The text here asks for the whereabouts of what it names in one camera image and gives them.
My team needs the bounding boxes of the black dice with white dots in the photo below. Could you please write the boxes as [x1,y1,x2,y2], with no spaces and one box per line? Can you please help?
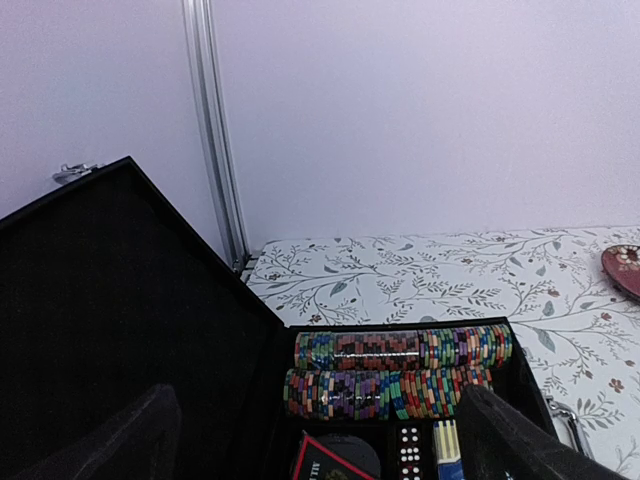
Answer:
[395,425,424,480]

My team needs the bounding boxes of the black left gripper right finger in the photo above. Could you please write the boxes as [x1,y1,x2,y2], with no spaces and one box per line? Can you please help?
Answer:
[457,385,621,480]

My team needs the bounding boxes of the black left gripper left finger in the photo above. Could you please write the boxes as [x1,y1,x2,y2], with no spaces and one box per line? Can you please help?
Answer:
[14,384,182,479]

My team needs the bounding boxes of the upper poker chip row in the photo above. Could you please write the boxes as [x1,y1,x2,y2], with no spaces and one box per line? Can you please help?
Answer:
[293,323,514,371]

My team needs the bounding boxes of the chrome case handle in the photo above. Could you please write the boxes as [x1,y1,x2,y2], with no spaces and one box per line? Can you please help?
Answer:
[545,395,595,460]

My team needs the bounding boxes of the red floral round plate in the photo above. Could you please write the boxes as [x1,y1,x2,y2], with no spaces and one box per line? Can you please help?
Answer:
[601,245,640,302]

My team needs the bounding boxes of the blue texas holdem card deck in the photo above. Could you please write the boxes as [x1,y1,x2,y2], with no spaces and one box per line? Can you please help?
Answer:
[432,420,465,480]

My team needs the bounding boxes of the lower poker chip row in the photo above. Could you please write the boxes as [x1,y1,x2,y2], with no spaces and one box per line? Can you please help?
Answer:
[282,366,493,421]

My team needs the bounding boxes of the aluminium frame post left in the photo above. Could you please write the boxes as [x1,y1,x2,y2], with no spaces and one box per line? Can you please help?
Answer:
[182,0,251,274]

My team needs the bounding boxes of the poker chip row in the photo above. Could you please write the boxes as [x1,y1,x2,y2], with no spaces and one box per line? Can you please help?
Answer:
[282,366,493,421]
[293,323,514,371]

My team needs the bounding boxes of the black poker set case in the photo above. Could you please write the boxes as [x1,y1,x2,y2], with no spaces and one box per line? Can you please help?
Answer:
[1,158,557,479]

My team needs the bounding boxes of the red black card box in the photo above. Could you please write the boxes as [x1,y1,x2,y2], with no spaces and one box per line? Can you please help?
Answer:
[290,432,382,480]

